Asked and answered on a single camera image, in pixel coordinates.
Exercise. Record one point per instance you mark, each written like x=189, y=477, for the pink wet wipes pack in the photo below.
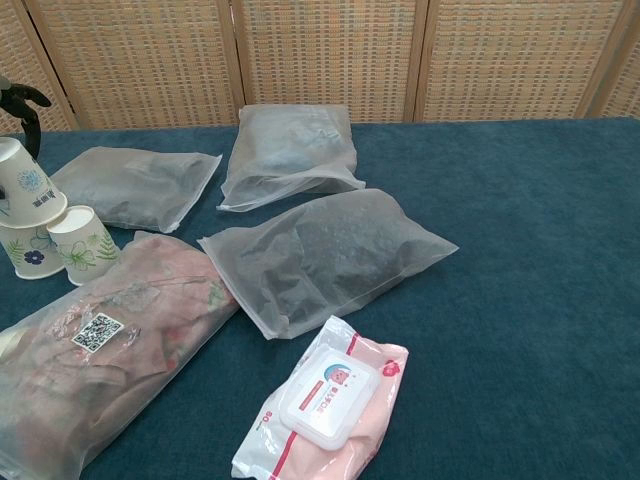
x=325, y=405

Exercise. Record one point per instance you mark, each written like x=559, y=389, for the frosted bag with dark garment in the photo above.
x=330, y=255

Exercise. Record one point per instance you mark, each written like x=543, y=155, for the frosted bag with light-blue garment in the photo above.
x=290, y=145

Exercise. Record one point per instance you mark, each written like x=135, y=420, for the white paper cup navy flower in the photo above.
x=30, y=255

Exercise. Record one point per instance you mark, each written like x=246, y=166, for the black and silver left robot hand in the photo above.
x=20, y=102

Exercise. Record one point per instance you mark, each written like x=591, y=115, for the white paper cup light-blue flowers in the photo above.
x=30, y=182

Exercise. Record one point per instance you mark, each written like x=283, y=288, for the wicker folding screen wooden frame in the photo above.
x=325, y=55

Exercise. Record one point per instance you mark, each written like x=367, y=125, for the blue carpet table mat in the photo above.
x=500, y=250

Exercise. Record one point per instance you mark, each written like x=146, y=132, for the white paper cup green leaves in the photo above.
x=80, y=245

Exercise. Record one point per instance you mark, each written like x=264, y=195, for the frosted bag with grey garment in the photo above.
x=135, y=185

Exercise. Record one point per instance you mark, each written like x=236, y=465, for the frosted bag pink garment QR label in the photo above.
x=100, y=360

